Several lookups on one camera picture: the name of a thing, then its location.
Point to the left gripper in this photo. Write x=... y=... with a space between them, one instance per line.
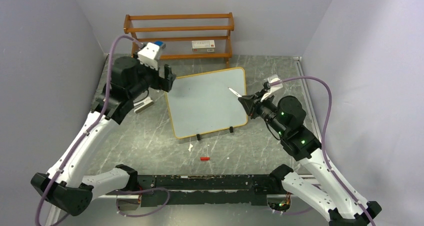
x=161 y=83

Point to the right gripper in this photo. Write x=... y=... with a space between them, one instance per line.
x=251 y=103

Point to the white red-ended marker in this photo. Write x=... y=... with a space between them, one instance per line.
x=235 y=92

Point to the yellow framed whiteboard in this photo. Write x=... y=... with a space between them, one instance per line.
x=202 y=103

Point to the red marker cap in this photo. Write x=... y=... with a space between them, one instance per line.
x=203 y=159

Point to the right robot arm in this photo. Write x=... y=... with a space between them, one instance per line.
x=336 y=200

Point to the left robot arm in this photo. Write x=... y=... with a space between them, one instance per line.
x=99 y=125

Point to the blue whiteboard eraser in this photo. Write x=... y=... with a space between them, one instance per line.
x=161 y=44

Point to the grey white stapler-like block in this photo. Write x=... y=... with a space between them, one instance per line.
x=141 y=105

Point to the white red marker box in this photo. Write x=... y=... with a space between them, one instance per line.
x=203 y=46

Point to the wooden two-tier rack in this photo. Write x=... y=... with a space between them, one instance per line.
x=179 y=30

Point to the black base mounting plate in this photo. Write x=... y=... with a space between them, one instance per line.
x=252 y=189

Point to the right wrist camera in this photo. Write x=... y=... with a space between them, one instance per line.
x=273 y=84

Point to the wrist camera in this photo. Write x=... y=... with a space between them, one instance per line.
x=273 y=84
x=149 y=55

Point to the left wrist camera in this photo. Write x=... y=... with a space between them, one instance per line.
x=149 y=55

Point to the whiteboard wire stand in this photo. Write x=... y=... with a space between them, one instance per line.
x=230 y=129

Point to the aluminium rail frame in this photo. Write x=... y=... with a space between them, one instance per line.
x=73 y=195

